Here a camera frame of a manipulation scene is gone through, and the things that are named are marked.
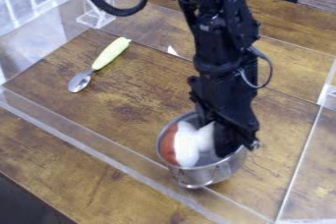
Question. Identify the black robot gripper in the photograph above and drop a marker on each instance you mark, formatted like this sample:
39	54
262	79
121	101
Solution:
223	98

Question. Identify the red and white plush mushroom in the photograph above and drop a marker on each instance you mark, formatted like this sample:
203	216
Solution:
185	142

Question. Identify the silver metal pot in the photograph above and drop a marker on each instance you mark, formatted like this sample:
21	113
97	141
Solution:
211	169

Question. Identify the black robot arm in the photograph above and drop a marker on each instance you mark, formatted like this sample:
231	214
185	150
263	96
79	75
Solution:
225	30

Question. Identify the yellow handled metal spoon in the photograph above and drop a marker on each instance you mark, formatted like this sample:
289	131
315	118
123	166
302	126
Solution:
106	58

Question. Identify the clear acrylic triangle bracket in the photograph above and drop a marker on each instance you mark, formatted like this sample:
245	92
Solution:
94	18

